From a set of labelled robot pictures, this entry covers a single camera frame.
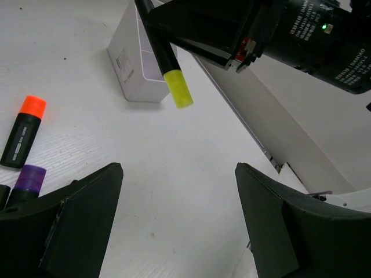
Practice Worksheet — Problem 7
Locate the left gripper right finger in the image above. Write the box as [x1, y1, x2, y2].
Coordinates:
[235, 163, 370, 277]

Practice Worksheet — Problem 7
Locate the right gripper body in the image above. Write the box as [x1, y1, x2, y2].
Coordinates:
[231, 0, 371, 95]

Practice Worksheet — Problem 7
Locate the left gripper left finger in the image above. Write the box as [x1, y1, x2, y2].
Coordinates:
[1, 163, 123, 277]

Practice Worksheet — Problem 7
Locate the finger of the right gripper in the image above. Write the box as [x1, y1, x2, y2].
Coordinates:
[146, 1, 263, 70]

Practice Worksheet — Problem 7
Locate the yellow highlighter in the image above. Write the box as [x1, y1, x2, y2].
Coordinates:
[135, 0, 194, 108]

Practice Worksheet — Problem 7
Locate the purple highlighter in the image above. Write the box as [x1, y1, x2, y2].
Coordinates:
[5, 164, 47, 209]

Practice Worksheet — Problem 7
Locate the blue highlighter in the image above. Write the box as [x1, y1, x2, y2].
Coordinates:
[0, 184, 11, 211]

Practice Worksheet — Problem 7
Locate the white divided container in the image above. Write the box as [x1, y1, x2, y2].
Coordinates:
[107, 1, 170, 103]

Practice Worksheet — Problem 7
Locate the orange highlighter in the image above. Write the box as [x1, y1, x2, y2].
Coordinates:
[1, 96, 46, 169]

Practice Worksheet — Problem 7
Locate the aluminium table rail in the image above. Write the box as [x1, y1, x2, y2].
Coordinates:
[191, 52, 283, 174]

